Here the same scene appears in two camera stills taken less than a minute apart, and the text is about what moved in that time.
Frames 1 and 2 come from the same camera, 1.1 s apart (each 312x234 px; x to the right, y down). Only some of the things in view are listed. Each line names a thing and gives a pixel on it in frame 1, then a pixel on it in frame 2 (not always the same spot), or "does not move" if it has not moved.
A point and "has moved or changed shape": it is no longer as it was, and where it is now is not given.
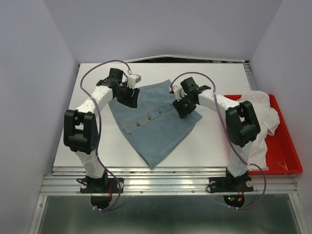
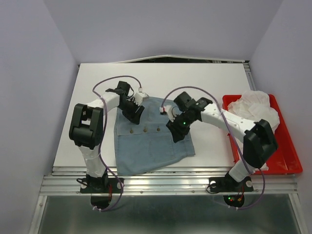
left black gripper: x=132 y=102 -> x=134 y=117
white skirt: x=269 y=122 does not move
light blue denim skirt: x=154 y=127 has moved or changed shape
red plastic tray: x=282 y=155 does not move
